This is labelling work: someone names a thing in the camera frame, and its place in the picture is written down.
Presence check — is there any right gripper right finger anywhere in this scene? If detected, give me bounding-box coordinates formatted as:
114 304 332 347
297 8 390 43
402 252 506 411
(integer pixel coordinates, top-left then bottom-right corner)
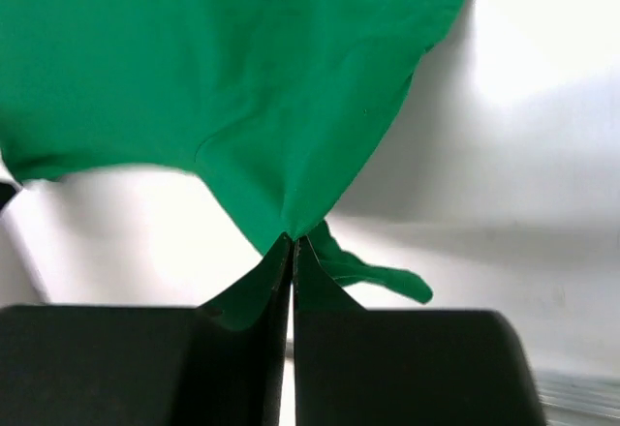
294 239 545 426

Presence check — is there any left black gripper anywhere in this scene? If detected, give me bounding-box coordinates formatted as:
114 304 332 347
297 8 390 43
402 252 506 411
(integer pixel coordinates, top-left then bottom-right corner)
0 181 22 212

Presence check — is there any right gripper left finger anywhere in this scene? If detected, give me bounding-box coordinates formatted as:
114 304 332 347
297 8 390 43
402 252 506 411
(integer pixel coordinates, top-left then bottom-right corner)
1 236 292 425

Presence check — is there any green t shirt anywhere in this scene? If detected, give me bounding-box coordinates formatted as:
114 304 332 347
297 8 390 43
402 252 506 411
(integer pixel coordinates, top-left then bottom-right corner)
1 0 466 303

